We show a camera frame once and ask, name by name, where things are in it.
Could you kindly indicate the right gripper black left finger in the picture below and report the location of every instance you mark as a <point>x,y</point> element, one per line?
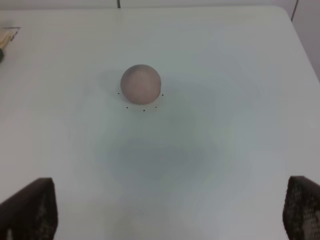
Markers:
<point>31,213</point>

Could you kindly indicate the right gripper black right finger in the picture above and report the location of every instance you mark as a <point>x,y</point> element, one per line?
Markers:
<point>301,211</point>

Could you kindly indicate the pink peach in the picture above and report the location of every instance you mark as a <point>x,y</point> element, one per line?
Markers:
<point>141,84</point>

